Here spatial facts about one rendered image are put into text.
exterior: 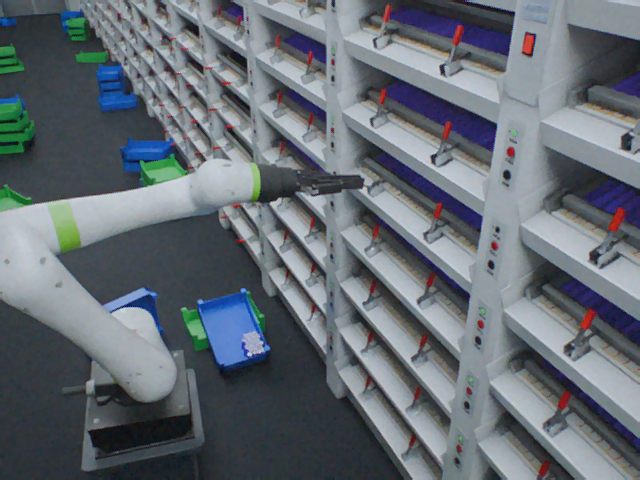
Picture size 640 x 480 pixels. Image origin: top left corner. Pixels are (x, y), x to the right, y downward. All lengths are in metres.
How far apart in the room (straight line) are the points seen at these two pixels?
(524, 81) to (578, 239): 0.27
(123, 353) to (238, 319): 1.11
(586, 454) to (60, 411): 1.76
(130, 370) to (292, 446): 0.80
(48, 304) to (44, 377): 1.27
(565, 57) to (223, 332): 1.76
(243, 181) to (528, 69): 0.65
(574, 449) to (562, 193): 0.47
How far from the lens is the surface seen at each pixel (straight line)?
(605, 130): 0.97
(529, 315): 1.17
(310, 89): 1.80
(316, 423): 2.12
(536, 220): 1.09
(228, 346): 2.38
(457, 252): 1.31
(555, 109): 1.03
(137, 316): 1.60
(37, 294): 1.23
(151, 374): 1.44
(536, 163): 1.05
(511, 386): 1.29
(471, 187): 1.19
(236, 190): 1.33
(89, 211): 1.39
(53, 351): 2.62
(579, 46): 1.02
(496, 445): 1.42
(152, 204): 1.41
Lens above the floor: 1.57
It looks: 31 degrees down
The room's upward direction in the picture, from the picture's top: straight up
